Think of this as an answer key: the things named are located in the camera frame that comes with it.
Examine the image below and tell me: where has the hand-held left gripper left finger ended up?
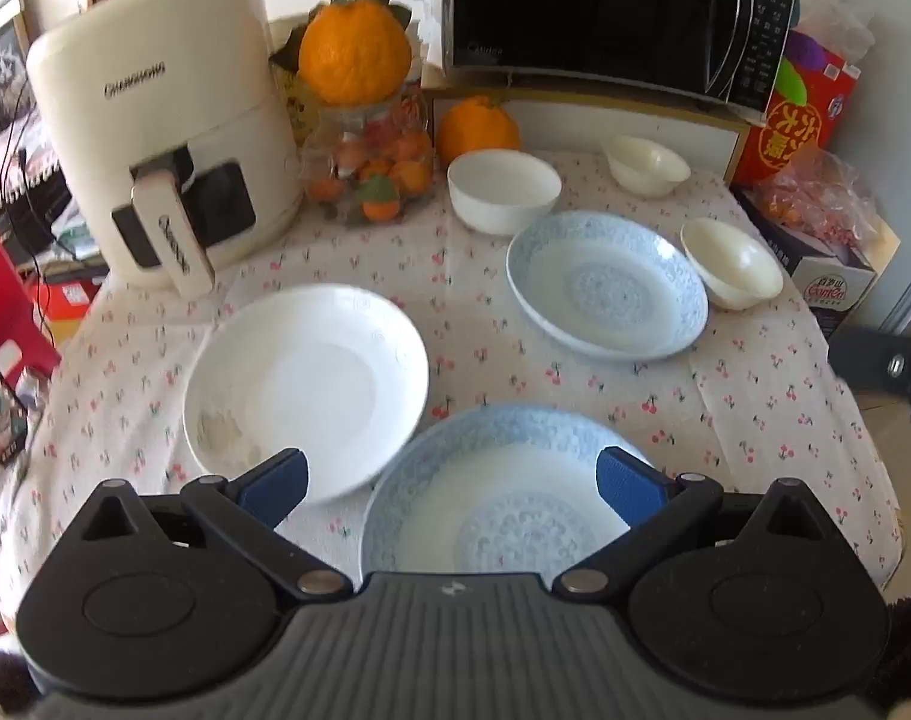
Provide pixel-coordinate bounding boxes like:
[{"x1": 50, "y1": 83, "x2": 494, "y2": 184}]
[{"x1": 65, "y1": 446, "x2": 355, "y2": 602}]

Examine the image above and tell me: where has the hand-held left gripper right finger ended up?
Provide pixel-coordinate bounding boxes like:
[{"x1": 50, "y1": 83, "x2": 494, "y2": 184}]
[{"x1": 549, "y1": 446, "x2": 826, "y2": 602}]

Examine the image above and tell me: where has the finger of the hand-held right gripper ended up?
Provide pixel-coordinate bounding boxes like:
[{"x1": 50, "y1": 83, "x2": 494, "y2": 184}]
[{"x1": 828, "y1": 325, "x2": 911, "y2": 426}]

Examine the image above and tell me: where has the white plate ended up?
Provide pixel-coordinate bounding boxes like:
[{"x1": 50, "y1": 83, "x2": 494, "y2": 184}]
[{"x1": 182, "y1": 283, "x2": 431, "y2": 506}]

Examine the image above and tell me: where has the blue patterned plate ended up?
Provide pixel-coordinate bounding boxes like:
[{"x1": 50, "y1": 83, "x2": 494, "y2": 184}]
[
  {"x1": 359, "y1": 403, "x2": 655, "y2": 590},
  {"x1": 507, "y1": 211, "x2": 709, "y2": 361}
]

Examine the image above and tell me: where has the small cream bowl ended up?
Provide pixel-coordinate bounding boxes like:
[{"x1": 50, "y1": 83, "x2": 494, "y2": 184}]
[
  {"x1": 681, "y1": 217, "x2": 785, "y2": 311},
  {"x1": 603, "y1": 135, "x2": 692, "y2": 199}
]

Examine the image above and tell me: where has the large white bowl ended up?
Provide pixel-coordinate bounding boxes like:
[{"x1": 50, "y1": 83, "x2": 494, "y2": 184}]
[{"x1": 446, "y1": 150, "x2": 563, "y2": 236}]

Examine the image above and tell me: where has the dark blue and white carton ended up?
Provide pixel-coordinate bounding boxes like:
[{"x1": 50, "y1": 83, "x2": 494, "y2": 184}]
[{"x1": 732, "y1": 186, "x2": 904, "y2": 344}]

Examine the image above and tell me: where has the plastic bag of small oranges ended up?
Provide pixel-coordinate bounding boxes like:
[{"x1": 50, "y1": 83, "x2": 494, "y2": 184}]
[{"x1": 748, "y1": 148, "x2": 904, "y2": 272}]

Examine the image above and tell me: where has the cherry print tablecloth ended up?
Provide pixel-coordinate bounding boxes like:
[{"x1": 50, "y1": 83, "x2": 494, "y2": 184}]
[{"x1": 0, "y1": 148, "x2": 904, "y2": 635}]

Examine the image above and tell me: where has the red snack box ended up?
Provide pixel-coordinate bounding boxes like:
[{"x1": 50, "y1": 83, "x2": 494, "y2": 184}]
[{"x1": 729, "y1": 28, "x2": 862, "y2": 190}]

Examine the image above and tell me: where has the glass jar of small oranges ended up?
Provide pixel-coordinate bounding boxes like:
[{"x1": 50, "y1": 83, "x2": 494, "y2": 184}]
[{"x1": 301, "y1": 81, "x2": 436, "y2": 227}]

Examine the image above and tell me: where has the white plastic bag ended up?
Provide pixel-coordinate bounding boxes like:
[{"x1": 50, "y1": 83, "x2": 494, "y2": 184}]
[{"x1": 795, "y1": 0, "x2": 878, "y2": 62}]

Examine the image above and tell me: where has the white wooden-framed stand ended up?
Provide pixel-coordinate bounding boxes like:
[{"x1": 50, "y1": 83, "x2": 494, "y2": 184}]
[{"x1": 420, "y1": 81, "x2": 753, "y2": 185}]

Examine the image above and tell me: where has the cream air fryer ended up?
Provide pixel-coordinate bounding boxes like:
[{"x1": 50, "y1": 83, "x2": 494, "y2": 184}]
[{"x1": 25, "y1": 0, "x2": 307, "y2": 302}]

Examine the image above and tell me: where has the large orange with stem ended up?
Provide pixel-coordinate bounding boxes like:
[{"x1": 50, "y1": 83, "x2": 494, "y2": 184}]
[{"x1": 434, "y1": 94, "x2": 522, "y2": 166}]

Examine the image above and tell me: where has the red floral cloth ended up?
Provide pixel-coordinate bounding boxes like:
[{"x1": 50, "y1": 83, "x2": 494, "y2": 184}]
[{"x1": 0, "y1": 101, "x2": 71, "y2": 205}]

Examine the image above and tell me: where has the large orange with leaves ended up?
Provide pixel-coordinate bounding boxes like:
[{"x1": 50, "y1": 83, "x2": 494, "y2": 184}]
[{"x1": 270, "y1": 0, "x2": 416, "y2": 108}]

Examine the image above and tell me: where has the black microwave oven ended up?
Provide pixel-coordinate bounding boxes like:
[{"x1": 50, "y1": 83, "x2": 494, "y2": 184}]
[{"x1": 441, "y1": 0, "x2": 800, "y2": 125}]

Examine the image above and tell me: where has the framed picture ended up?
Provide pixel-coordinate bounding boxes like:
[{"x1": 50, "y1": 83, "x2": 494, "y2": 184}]
[{"x1": 0, "y1": 0, "x2": 34, "y2": 152}]

